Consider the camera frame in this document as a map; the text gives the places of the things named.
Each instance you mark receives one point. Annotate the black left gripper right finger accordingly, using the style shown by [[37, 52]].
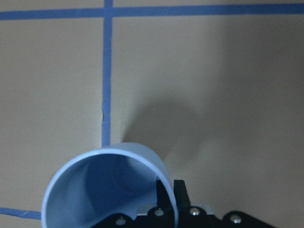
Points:
[[181, 195]]

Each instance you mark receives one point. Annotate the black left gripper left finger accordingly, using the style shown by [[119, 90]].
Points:
[[163, 200]]

